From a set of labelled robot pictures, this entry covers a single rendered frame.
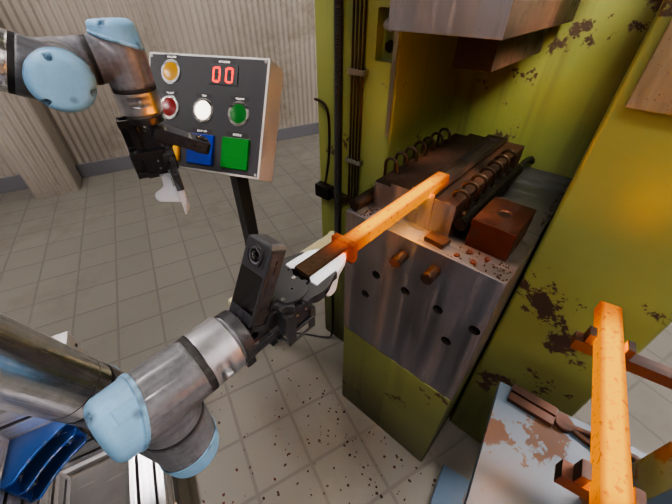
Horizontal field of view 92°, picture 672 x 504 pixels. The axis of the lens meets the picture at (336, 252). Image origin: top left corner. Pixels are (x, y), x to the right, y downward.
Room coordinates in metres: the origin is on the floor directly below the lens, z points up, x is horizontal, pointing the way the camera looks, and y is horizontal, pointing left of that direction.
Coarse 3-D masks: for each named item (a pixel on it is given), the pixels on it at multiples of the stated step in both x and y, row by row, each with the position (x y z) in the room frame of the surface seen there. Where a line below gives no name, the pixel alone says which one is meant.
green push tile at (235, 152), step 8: (224, 144) 0.79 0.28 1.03; (232, 144) 0.78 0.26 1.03; (240, 144) 0.78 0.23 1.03; (248, 144) 0.77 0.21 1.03; (224, 152) 0.78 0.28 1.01; (232, 152) 0.77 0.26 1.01; (240, 152) 0.77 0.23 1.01; (248, 152) 0.76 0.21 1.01; (224, 160) 0.77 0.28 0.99; (232, 160) 0.76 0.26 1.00; (240, 160) 0.76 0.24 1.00; (248, 160) 0.76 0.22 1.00; (232, 168) 0.75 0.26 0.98; (240, 168) 0.75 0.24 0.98
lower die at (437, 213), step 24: (456, 144) 0.88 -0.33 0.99; (504, 144) 0.87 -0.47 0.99; (408, 168) 0.75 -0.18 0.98; (432, 168) 0.73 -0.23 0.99; (480, 168) 0.72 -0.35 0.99; (504, 168) 0.76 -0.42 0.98; (384, 192) 0.66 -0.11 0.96; (432, 192) 0.59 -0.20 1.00; (480, 192) 0.65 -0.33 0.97; (408, 216) 0.62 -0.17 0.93; (432, 216) 0.58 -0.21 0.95; (456, 216) 0.56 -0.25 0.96
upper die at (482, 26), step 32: (416, 0) 0.65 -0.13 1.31; (448, 0) 0.61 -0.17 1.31; (480, 0) 0.58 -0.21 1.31; (512, 0) 0.55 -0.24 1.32; (544, 0) 0.66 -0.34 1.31; (576, 0) 0.83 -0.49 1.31; (416, 32) 0.64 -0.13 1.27; (448, 32) 0.61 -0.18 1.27; (480, 32) 0.57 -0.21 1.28; (512, 32) 0.58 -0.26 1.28
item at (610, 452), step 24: (600, 312) 0.32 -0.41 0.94; (600, 336) 0.28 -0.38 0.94; (600, 360) 0.24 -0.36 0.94; (624, 360) 0.24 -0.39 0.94; (600, 384) 0.21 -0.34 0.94; (624, 384) 0.21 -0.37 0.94; (600, 408) 0.18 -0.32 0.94; (624, 408) 0.18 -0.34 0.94; (600, 432) 0.15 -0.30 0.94; (624, 432) 0.15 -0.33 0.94; (600, 456) 0.13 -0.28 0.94; (624, 456) 0.13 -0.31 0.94; (600, 480) 0.10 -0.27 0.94; (624, 480) 0.10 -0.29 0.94
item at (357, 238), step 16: (432, 176) 0.65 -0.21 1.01; (448, 176) 0.65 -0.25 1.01; (416, 192) 0.58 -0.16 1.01; (384, 208) 0.51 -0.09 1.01; (400, 208) 0.51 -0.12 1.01; (368, 224) 0.46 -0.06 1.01; (384, 224) 0.47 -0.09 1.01; (336, 240) 0.41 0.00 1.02; (352, 240) 0.41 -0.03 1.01; (368, 240) 0.44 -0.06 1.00; (320, 256) 0.37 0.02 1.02; (336, 256) 0.37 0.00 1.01; (352, 256) 0.39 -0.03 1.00; (304, 272) 0.33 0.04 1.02
